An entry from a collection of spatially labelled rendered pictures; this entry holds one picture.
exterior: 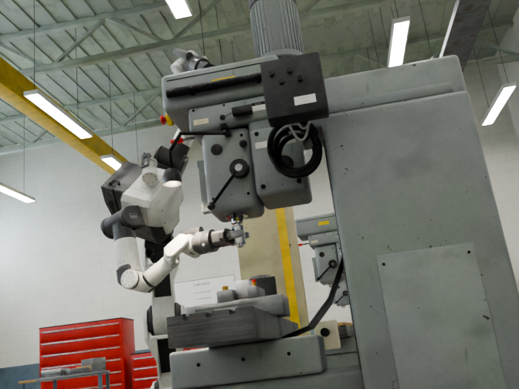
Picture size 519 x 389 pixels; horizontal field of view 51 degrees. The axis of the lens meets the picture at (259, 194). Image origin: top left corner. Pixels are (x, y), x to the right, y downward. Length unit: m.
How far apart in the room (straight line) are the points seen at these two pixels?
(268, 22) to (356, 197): 0.84
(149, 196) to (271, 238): 1.56
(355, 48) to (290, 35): 8.77
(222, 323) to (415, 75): 1.17
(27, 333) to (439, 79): 11.59
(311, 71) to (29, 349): 11.50
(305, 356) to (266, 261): 2.02
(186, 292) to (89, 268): 2.22
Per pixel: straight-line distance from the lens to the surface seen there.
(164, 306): 2.65
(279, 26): 2.27
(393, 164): 1.86
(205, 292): 11.43
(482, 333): 1.80
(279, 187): 1.97
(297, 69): 1.85
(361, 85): 2.10
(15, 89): 8.66
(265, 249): 3.81
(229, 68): 2.17
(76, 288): 12.47
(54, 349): 7.45
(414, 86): 2.11
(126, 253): 2.30
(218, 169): 2.05
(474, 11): 5.66
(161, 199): 2.44
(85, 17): 9.48
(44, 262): 12.92
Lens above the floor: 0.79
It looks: 16 degrees up
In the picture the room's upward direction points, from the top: 7 degrees counter-clockwise
